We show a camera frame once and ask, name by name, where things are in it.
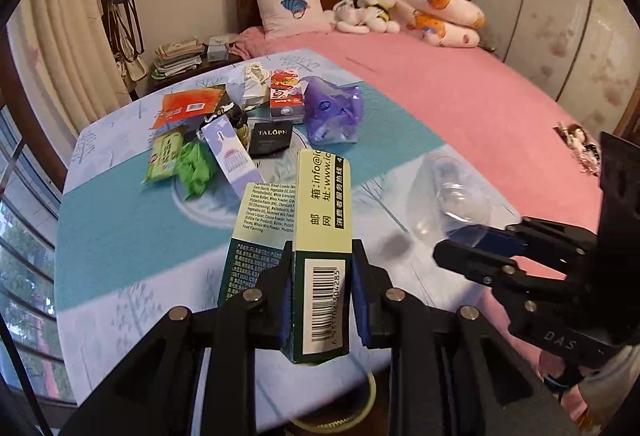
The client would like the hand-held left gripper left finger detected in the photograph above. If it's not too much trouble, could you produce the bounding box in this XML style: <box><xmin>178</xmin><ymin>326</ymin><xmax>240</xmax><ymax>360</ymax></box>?
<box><xmin>59</xmin><ymin>240</ymin><xmax>296</xmax><ymax>436</ymax></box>

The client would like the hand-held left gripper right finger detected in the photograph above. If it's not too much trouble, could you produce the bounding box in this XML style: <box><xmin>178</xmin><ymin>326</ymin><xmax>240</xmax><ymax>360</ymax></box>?
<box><xmin>350</xmin><ymin>238</ymin><xmax>583</xmax><ymax>436</ymax></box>

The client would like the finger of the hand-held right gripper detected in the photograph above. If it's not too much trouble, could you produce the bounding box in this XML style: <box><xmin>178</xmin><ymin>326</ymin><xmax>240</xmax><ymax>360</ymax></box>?
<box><xmin>445</xmin><ymin>216</ymin><xmax>598</xmax><ymax>274</ymax></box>
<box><xmin>432</xmin><ymin>240</ymin><xmax>571</xmax><ymax>299</ymax></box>

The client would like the clear plastic bag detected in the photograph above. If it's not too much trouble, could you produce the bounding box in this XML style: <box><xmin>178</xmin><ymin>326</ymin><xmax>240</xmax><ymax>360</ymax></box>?
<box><xmin>412</xmin><ymin>151</ymin><xmax>493</xmax><ymax>247</ymax></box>

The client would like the cream green barcode carton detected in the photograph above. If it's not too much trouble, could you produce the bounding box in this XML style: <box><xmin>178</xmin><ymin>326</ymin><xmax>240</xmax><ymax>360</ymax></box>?
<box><xmin>280</xmin><ymin>148</ymin><xmax>353</xmax><ymax>364</ymax></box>

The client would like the pale yellow trash bin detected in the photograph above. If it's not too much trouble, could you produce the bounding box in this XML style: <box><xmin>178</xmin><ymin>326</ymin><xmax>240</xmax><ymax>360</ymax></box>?
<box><xmin>290</xmin><ymin>368</ymin><xmax>377</xmax><ymax>432</ymax></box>

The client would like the light green cracker packet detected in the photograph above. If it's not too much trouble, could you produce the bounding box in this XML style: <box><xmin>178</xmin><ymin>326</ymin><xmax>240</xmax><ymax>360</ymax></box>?
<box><xmin>144</xmin><ymin>128</ymin><xmax>188</xmax><ymax>185</ymax></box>

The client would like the orange snack packet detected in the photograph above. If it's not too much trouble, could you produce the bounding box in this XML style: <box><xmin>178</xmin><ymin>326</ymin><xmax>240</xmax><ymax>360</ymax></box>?
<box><xmin>151</xmin><ymin>86</ymin><xmax>231</xmax><ymax>129</ymax></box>

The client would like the flat cream dark green carton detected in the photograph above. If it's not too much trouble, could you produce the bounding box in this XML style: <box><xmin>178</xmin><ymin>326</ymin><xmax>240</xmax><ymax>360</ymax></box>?
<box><xmin>217</xmin><ymin>182</ymin><xmax>301</xmax><ymax>312</ymax></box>

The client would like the small dark-haired doll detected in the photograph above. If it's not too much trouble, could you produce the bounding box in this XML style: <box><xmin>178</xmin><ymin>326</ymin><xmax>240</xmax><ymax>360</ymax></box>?
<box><xmin>554</xmin><ymin>123</ymin><xmax>601</xmax><ymax>177</ymax></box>

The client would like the purple white milk carton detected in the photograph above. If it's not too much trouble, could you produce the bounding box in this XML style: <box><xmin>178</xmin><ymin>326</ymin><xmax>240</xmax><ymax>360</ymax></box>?
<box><xmin>200</xmin><ymin>116</ymin><xmax>264</xmax><ymax>184</ymax></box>

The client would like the pink bed sheet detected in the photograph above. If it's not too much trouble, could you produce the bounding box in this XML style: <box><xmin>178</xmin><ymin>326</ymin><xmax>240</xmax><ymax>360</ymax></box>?
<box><xmin>235</xmin><ymin>26</ymin><xmax>606</xmax><ymax>367</ymax></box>

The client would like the bright green wrapper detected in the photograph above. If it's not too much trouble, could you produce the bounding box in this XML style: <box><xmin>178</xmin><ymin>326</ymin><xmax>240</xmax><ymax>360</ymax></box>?
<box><xmin>176</xmin><ymin>141</ymin><xmax>218</xmax><ymax>201</ymax></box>

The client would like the black Talopn box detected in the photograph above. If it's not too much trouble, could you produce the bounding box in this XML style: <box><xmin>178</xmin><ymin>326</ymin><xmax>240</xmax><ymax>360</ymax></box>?
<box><xmin>248</xmin><ymin>121</ymin><xmax>292</xmax><ymax>159</ymax></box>

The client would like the blue printed tablecloth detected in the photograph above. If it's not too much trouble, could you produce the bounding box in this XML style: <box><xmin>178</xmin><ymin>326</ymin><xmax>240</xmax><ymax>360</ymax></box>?
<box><xmin>55</xmin><ymin>47</ymin><xmax>521</xmax><ymax>407</ymax></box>

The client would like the purple plastic bag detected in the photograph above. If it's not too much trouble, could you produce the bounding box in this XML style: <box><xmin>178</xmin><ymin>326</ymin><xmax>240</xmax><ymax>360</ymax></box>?
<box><xmin>304</xmin><ymin>76</ymin><xmax>362</xmax><ymax>144</ymax></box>

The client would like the black crumpled wrapper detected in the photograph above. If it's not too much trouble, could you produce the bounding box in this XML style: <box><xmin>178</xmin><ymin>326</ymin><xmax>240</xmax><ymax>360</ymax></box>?
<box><xmin>200</xmin><ymin>102</ymin><xmax>249</xmax><ymax>139</ymax></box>

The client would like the red drink carton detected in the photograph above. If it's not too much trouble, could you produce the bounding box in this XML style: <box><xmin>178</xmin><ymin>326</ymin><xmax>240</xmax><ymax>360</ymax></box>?
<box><xmin>269</xmin><ymin>70</ymin><xmax>307</xmax><ymax>123</ymax></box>

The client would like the crumpled white paper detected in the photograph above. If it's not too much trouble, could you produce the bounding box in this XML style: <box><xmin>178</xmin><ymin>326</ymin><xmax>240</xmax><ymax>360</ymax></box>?
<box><xmin>227</xmin><ymin>62</ymin><xmax>273</xmax><ymax>109</ymax></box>

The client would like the dark wooden nightstand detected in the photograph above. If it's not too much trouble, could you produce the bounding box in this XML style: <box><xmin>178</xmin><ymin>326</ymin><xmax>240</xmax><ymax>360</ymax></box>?
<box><xmin>132</xmin><ymin>51</ymin><xmax>246</xmax><ymax>99</ymax></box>

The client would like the rolled printed quilt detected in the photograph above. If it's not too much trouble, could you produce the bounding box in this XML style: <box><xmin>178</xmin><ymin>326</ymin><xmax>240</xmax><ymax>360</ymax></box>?
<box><xmin>390</xmin><ymin>0</ymin><xmax>487</xmax><ymax>48</ymax></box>

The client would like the white wardrobe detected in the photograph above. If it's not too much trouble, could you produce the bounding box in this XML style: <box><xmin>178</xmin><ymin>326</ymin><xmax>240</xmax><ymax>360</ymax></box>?
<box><xmin>470</xmin><ymin>0</ymin><xmax>640</xmax><ymax>137</ymax></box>

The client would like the pale tissue box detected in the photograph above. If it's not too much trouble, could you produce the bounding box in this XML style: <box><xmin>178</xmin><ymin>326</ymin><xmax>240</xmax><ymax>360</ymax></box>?
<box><xmin>206</xmin><ymin>33</ymin><xmax>241</xmax><ymax>62</ymax></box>

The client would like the white plush toy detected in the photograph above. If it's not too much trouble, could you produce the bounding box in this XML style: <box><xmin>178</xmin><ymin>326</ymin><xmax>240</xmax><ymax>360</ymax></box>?
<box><xmin>331</xmin><ymin>0</ymin><xmax>372</xmax><ymax>36</ymax></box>
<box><xmin>357</xmin><ymin>0</ymin><xmax>401</xmax><ymax>34</ymax></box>

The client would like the window railing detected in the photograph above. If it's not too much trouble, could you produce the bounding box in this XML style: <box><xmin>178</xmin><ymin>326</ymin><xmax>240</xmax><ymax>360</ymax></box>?
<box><xmin>0</xmin><ymin>106</ymin><xmax>76</xmax><ymax>417</ymax></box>

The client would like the pink square pillow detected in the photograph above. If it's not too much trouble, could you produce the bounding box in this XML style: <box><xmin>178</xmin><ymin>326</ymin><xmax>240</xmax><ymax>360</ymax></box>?
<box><xmin>251</xmin><ymin>0</ymin><xmax>333</xmax><ymax>39</ymax></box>

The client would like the cream curtain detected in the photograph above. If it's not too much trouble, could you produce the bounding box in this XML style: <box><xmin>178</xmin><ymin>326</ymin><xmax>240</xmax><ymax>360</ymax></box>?
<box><xmin>7</xmin><ymin>0</ymin><xmax>133</xmax><ymax>142</ymax></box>

